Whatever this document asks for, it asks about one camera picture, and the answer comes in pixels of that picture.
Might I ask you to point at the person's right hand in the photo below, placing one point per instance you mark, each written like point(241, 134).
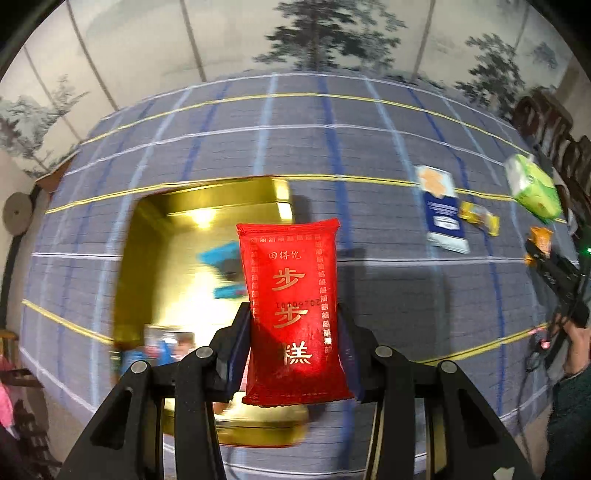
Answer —
point(577, 346)

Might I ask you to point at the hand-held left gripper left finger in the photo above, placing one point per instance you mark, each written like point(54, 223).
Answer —
point(242, 337)

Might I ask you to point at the small orange snack packet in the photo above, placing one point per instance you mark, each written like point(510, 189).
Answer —
point(541, 237)

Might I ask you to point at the blue plaid tablecloth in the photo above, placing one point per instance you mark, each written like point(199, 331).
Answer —
point(323, 138)

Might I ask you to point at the light blue snack packet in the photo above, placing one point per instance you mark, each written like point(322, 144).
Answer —
point(133, 361)

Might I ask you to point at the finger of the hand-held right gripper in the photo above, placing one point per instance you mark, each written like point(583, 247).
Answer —
point(539, 261)

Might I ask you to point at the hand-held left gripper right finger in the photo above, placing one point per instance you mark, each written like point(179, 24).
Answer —
point(358, 355)

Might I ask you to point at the pink cloth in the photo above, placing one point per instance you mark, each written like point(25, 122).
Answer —
point(4, 392)

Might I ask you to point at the green snack packet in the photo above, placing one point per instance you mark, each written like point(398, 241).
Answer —
point(533, 187)

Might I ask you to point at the round stone disc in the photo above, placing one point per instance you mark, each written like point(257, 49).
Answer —
point(18, 213)

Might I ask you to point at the red snack packet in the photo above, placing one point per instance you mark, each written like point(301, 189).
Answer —
point(291, 300)

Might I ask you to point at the blue white snack packet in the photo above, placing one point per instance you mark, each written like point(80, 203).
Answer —
point(442, 207)

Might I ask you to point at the painted folding screen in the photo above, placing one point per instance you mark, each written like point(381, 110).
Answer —
point(277, 32)

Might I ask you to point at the dark carved wooden chair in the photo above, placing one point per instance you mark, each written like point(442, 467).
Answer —
point(558, 120)

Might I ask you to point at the gold tin box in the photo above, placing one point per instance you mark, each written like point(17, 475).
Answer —
point(157, 258)

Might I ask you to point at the small yellow snack packet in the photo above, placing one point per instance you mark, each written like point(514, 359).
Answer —
point(480, 218)

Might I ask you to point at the clear blue-ended snack packet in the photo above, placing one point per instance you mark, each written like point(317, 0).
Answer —
point(219, 258)

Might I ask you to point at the colourful packet in tin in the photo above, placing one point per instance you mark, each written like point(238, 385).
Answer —
point(168, 344)

